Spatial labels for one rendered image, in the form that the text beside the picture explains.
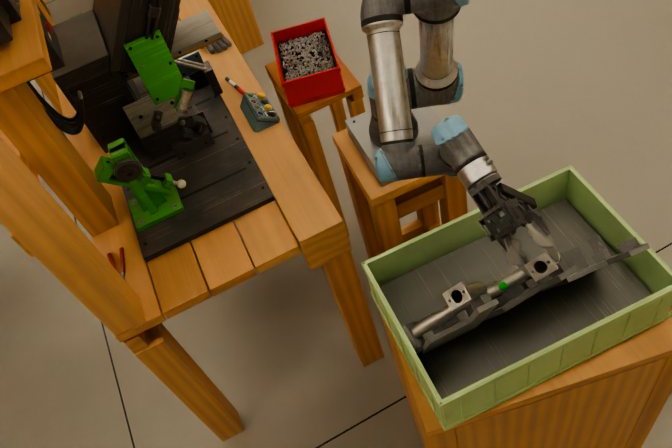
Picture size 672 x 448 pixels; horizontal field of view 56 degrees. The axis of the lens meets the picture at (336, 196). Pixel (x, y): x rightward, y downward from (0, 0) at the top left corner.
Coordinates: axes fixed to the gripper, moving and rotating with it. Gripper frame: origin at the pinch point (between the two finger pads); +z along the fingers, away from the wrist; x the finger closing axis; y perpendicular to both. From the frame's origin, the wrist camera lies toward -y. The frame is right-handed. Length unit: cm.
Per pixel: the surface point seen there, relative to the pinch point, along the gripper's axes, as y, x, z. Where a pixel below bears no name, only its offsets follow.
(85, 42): 8, -83, -129
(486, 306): 10.0, -10.7, 1.6
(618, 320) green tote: -21.3, -1.6, 19.4
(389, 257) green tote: -9.8, -38.0, -20.2
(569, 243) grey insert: -41.0, -8.2, -0.2
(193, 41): -18, -66, -116
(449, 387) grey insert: -2.3, -37.3, 13.7
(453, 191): -57, -36, -32
